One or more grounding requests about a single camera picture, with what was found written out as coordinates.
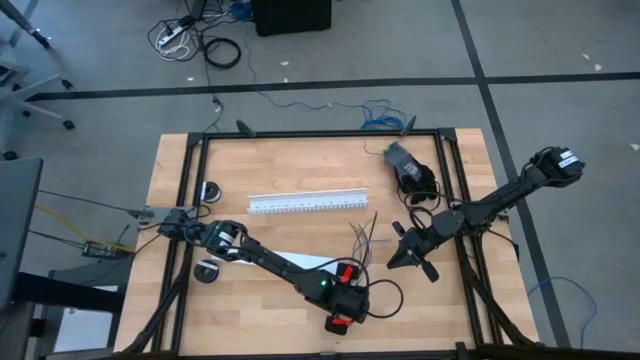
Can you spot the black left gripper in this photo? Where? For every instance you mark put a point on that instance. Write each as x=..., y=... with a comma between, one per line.
x=350, y=302

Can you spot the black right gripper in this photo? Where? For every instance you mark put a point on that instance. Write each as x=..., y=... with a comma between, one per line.
x=417, y=245

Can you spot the white duct cover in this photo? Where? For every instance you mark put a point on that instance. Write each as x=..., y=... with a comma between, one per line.
x=305, y=260

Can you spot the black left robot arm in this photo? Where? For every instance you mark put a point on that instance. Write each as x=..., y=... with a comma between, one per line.
x=270, y=260

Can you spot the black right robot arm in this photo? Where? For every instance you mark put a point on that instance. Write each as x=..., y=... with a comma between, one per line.
x=500, y=197

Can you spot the grey metal mounting plate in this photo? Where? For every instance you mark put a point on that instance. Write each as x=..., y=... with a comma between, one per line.
x=150, y=214

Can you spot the small black device box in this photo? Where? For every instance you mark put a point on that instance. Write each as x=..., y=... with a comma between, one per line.
x=100, y=249

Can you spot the black computer tower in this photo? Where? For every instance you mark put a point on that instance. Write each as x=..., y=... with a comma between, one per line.
x=290, y=17

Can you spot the black bench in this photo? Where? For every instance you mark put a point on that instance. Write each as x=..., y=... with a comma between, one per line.
x=70, y=295

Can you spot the white power strip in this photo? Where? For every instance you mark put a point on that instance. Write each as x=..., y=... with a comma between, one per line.
x=170, y=36

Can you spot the grey desk top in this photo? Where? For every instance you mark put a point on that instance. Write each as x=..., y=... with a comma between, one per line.
x=17, y=225

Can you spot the grey office chair base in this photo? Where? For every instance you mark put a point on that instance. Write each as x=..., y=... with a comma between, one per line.
x=37, y=111

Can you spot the black metal stand leg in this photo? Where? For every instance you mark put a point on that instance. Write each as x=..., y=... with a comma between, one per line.
x=25, y=22

